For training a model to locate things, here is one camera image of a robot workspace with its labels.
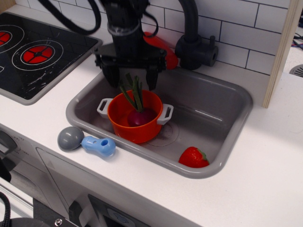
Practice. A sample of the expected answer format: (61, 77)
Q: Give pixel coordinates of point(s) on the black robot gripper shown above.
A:
(129, 50)

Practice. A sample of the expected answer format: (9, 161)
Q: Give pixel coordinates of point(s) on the purple toy beet green leaves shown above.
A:
(133, 92)

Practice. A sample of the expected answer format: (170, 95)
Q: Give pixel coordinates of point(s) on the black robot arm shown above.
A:
(125, 13)

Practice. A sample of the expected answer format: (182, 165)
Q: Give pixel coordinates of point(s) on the grey plastic sink basin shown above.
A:
(208, 114)

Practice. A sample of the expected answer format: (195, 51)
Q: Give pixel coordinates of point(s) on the red toy sausage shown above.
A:
(171, 58)

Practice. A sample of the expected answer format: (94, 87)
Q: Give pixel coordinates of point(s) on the dark grey toy faucet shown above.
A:
(190, 49)

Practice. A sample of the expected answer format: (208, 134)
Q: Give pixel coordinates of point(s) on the blue and grey toy ladle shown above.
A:
(71, 138)

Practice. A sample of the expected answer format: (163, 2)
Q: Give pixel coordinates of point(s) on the black toy stove top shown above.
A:
(35, 56)

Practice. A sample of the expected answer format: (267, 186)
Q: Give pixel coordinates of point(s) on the red toy strawberry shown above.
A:
(194, 158)

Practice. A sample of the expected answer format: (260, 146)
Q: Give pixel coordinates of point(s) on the grey oven knob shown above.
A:
(7, 144)

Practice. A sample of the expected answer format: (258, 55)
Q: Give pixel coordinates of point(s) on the light wooden side panel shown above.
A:
(289, 28)

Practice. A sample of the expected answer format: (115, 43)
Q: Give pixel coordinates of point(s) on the grey round floor vent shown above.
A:
(297, 70)

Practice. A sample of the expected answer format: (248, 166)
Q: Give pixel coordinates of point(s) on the orange toy pot white handles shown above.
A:
(117, 109)

